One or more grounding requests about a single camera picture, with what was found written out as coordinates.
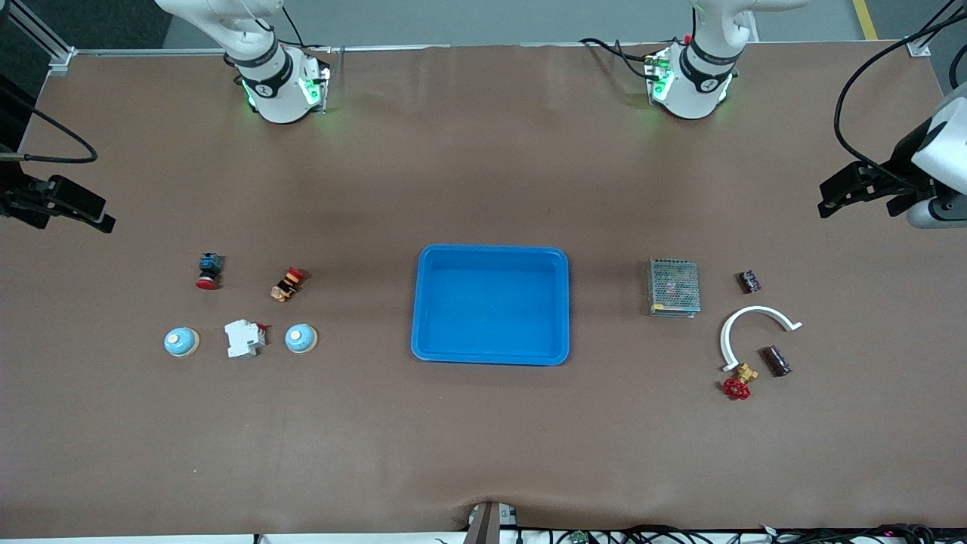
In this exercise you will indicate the light blue call bell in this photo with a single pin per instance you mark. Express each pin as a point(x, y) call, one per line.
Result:
point(301, 338)
point(180, 342)

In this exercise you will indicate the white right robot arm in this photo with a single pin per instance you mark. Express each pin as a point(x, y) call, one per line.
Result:
point(276, 98)

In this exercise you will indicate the orange red selector switch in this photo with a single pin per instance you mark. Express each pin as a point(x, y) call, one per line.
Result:
point(287, 285)

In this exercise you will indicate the metal mesh power supply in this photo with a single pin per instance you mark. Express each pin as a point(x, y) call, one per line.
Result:
point(674, 287)

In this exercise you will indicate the blue plastic tray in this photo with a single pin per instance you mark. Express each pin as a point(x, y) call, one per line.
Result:
point(491, 317)

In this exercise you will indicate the white curved plastic bracket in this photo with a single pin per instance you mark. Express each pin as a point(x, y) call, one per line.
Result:
point(758, 310)

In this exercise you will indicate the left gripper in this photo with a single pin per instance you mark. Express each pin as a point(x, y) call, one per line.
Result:
point(899, 165)

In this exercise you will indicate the aluminium frame post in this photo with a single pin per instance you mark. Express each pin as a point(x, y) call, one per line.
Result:
point(62, 58)
point(919, 48)

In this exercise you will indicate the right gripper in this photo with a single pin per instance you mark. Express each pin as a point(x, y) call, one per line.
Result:
point(16, 198)

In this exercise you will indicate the white circuit breaker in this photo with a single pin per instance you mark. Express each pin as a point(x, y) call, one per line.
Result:
point(243, 338)

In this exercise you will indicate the red emergency push button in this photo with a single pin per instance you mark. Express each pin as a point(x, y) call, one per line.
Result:
point(208, 270)

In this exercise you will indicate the yellow floor tape strip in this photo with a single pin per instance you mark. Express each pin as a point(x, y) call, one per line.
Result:
point(866, 21)

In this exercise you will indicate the brown table cover mat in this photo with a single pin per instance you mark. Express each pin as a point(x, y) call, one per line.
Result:
point(483, 438)

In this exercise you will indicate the dark brown cylindrical capacitor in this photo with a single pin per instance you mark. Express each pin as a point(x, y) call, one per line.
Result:
point(749, 282)
point(776, 361)

